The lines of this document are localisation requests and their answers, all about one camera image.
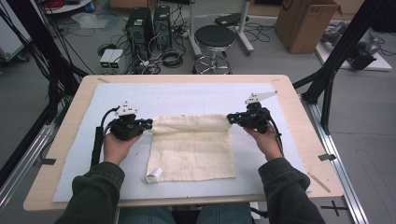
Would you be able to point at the person's right hand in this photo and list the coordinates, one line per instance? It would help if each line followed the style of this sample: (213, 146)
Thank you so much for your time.
(266, 143)

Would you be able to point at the thin wooden stick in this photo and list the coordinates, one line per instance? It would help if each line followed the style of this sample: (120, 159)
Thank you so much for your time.
(319, 182)

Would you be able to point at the person's leg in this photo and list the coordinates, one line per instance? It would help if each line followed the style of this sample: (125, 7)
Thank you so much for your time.
(222, 215)
(146, 216)

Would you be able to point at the aluminium rail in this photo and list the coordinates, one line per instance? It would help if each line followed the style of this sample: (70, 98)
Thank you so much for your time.
(25, 165)
(336, 146)

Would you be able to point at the cardboard box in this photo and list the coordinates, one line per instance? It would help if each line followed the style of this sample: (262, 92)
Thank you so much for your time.
(303, 25)

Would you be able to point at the black tape piece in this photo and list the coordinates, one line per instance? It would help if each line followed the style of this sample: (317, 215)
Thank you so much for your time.
(48, 161)
(327, 157)

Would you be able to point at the white power supply box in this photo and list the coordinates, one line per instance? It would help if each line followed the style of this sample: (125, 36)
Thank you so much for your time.
(106, 57)
(116, 58)

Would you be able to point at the person's right leg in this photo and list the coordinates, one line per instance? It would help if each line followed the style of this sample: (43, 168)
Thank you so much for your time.
(222, 215)

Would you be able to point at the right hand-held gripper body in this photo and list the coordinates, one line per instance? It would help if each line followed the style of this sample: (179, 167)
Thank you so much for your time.
(256, 118)

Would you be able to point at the black flat box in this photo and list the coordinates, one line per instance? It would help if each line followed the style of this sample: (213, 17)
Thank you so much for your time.
(229, 19)

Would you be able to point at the person's left hand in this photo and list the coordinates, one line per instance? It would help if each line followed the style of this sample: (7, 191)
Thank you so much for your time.
(120, 149)

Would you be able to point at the black tape cross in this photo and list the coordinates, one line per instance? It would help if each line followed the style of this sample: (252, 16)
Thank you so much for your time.
(334, 207)

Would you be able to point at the round white table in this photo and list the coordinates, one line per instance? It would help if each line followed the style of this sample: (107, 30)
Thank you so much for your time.
(67, 6)

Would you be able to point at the large black computer tower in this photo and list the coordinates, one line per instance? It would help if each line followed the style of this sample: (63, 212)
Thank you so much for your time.
(138, 29)

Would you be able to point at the grey and black machine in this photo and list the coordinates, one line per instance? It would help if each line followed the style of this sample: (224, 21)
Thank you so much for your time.
(362, 53)

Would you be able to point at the slim black computer tower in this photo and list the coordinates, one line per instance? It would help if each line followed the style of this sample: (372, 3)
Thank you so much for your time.
(162, 26)

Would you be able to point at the cream cloth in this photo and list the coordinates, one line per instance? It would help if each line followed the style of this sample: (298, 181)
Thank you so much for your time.
(191, 152)

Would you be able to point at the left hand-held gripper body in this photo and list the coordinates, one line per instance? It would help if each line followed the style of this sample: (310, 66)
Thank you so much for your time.
(126, 126)

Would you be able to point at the white table leg frame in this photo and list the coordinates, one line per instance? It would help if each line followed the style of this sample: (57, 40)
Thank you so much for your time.
(193, 28)
(244, 28)

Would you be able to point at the person's left leg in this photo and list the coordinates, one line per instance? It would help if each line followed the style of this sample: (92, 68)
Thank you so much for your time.
(146, 216)

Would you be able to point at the black round stool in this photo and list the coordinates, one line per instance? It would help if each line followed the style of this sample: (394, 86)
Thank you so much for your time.
(214, 36)

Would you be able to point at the white foam mat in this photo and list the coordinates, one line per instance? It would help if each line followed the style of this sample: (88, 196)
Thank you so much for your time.
(193, 96)

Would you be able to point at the clear plastic sheet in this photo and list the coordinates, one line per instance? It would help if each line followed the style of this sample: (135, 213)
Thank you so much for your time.
(88, 20)

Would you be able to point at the white floor board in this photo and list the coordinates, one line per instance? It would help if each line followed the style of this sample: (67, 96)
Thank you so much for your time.
(381, 63)

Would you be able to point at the black metal frame strut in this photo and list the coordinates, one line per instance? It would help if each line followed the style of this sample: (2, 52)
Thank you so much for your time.
(339, 53)

